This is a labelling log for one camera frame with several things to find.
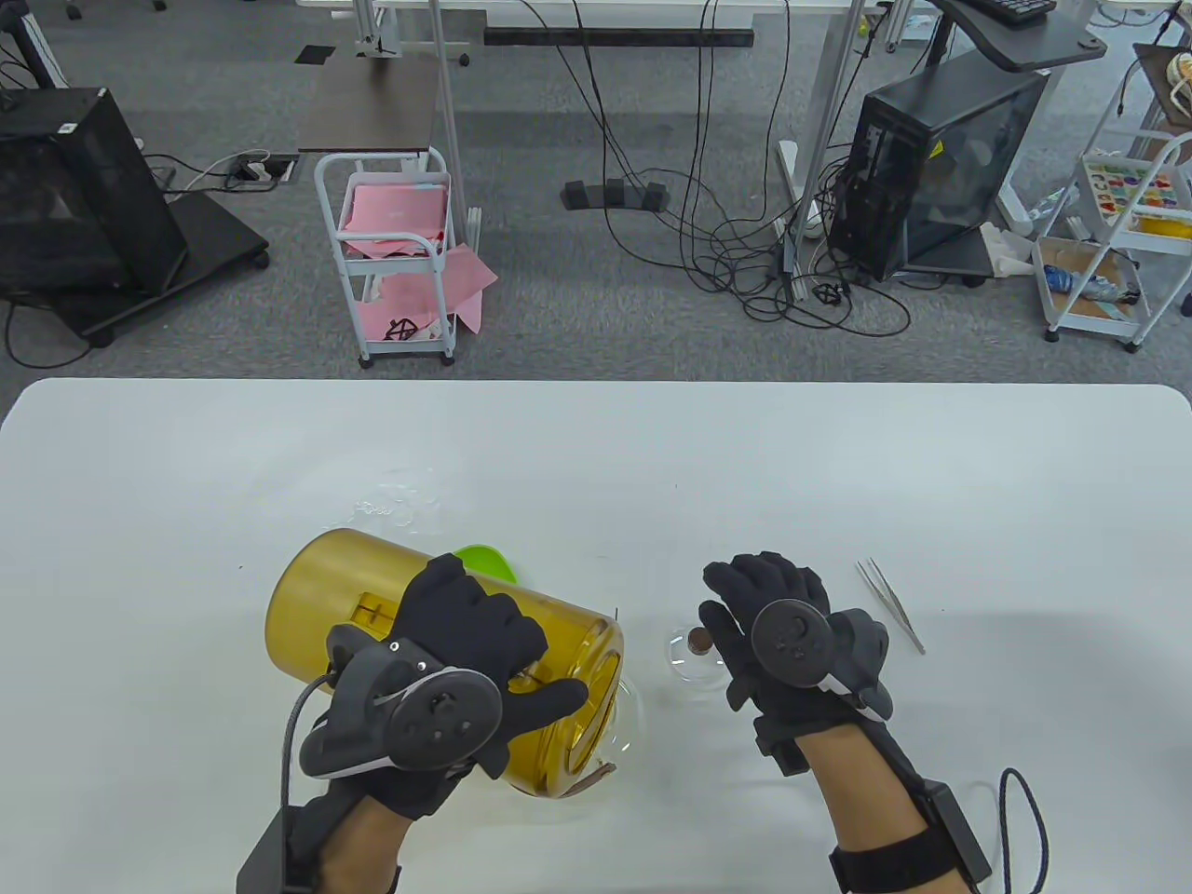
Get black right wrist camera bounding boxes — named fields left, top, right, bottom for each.
left=752, top=717, right=809, bottom=776

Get pink paper sheet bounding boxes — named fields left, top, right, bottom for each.
left=372, top=244, right=497, bottom=341

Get black cable bundle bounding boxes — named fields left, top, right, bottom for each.
left=517, top=0, right=914, bottom=338

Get black braided cord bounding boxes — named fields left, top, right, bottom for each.
left=996, top=766, right=1051, bottom=894

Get black desk foot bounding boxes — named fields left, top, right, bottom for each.
left=562, top=179, right=670, bottom=211

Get white plastic bag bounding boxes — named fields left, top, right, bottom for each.
left=982, top=223, right=1035, bottom=278

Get dark brown side table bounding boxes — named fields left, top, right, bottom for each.
left=298, top=54, right=440, bottom=156

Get white trolley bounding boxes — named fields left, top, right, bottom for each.
left=314, top=147, right=459, bottom=369
left=1034, top=130, right=1192, bottom=353

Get white desk frame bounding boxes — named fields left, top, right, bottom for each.
left=298, top=0, right=932, bottom=304

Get colourful puzzle board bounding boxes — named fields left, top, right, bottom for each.
left=1085, top=160, right=1192, bottom=220

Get blue cloth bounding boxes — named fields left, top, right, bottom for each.
left=1043, top=264, right=1142, bottom=305

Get black keyboard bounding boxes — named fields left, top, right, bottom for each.
left=968, top=0, right=1058, bottom=24

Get hand controller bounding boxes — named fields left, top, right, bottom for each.
left=752, top=603, right=895, bottom=725
left=298, top=624, right=504, bottom=779

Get wooden table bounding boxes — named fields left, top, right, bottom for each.
left=1131, top=42, right=1192, bottom=131

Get left wrist sensor band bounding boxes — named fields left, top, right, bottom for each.
left=236, top=806, right=403, bottom=894

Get black rolling stand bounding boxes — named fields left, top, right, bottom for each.
left=0, top=191, right=271, bottom=347

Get metal tweezers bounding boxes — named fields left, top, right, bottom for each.
left=857, top=557, right=927, bottom=656

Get glass lid with wooden knob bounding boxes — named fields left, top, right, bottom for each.
left=666, top=626, right=729, bottom=692

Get black mesh computer tower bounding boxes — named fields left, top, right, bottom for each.
left=0, top=88, right=190, bottom=297

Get black desk crossbar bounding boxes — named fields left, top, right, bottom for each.
left=484, top=28, right=753, bottom=48

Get right wrist sensor band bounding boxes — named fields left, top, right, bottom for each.
left=829, top=782, right=993, bottom=894

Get right hand controller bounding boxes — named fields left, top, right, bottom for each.
left=752, top=603, right=895, bottom=725

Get yellow plastic pitcher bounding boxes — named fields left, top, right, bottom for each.
left=265, top=528, right=625, bottom=799

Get person's left forearm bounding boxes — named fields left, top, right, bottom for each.
left=317, top=792, right=411, bottom=894

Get person's right hand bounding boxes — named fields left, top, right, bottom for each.
left=698, top=552, right=895, bottom=746

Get person's left hand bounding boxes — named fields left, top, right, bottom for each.
left=321, top=554, right=589, bottom=820

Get pink paper stack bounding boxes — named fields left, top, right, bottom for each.
left=340, top=182, right=448, bottom=260

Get black left sensor cable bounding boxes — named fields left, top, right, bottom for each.
left=279, top=672, right=338, bottom=811

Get wrist sensor band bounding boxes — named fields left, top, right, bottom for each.
left=236, top=806, right=403, bottom=894
left=829, top=782, right=993, bottom=894

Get green plastic bowl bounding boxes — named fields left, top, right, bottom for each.
left=452, top=545, right=518, bottom=586

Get white power strip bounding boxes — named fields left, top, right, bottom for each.
left=778, top=140, right=827, bottom=236

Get black standing desk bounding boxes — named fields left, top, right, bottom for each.
left=931, top=0, right=1109, bottom=74

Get left hand controller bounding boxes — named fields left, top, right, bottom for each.
left=298, top=624, right=504, bottom=779

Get glass teapot with brown handle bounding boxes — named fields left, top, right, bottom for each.
left=508, top=672, right=645, bottom=822

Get black glass-sided computer tower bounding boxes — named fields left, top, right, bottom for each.
left=829, top=67, right=1050, bottom=283

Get person's right forearm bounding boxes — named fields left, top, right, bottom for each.
left=801, top=726, right=969, bottom=894

